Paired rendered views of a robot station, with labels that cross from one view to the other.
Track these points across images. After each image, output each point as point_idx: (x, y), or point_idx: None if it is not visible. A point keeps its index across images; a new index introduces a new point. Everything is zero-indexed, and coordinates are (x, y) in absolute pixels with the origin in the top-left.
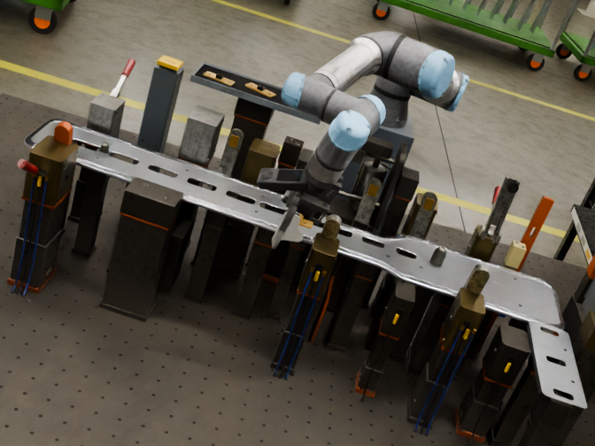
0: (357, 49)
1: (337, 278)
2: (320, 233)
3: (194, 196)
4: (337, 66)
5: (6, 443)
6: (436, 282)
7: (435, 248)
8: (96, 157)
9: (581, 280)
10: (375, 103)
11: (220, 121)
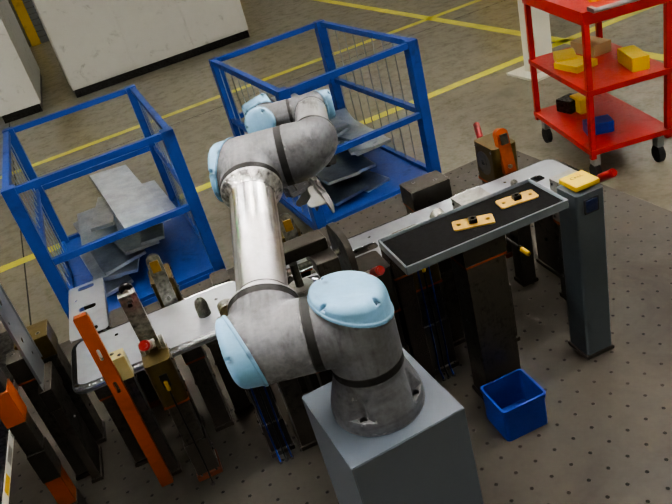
0: (309, 114)
1: None
2: (298, 232)
3: (416, 212)
4: (305, 103)
5: (387, 209)
6: (197, 295)
7: (211, 330)
8: (506, 182)
9: (33, 432)
10: (250, 110)
11: (458, 203)
